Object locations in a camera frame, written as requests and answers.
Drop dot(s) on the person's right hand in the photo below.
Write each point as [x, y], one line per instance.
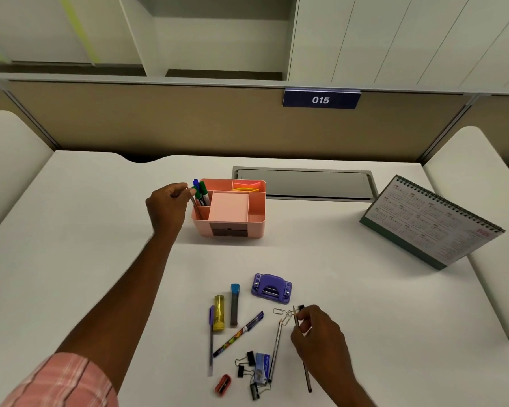
[324, 347]

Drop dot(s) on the person's left hand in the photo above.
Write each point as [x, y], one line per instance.
[169, 209]

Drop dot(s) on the black pencil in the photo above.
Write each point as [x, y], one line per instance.
[196, 206]

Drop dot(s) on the pink desk organizer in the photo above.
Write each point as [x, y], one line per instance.
[229, 207]

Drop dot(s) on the blue staple box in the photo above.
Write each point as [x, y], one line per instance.
[261, 368]

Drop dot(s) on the purple hole punch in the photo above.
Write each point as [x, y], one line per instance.
[271, 286]

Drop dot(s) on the orange sticky note pad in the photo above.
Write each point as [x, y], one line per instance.
[254, 189]

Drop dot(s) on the dark pen colourful print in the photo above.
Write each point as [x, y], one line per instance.
[237, 334]

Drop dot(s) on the grey lead case blue cap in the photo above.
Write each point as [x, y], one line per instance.
[235, 305]

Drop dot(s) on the red pencil sharpener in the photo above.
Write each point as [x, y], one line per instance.
[222, 385]

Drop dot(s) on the yellow transparent lead case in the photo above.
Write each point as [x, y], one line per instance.
[219, 313]

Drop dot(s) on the purple gel pen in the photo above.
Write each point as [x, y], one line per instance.
[211, 339]

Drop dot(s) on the green spiral desk calendar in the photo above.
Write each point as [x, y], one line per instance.
[428, 224]

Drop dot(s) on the person's left forearm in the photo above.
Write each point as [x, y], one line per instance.
[123, 300]

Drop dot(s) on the beige partition panel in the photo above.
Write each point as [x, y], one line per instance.
[500, 118]
[4, 105]
[174, 118]

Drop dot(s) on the white side divider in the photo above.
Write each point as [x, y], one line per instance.
[8, 169]
[483, 199]

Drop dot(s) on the blue number sign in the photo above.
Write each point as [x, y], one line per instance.
[299, 99]

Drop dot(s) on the white open shelf unit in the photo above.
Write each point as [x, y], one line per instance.
[220, 42]

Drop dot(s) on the pink plaid sleeve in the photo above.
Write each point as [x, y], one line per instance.
[63, 383]

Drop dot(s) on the white panelled cabinet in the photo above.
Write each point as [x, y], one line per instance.
[407, 38]

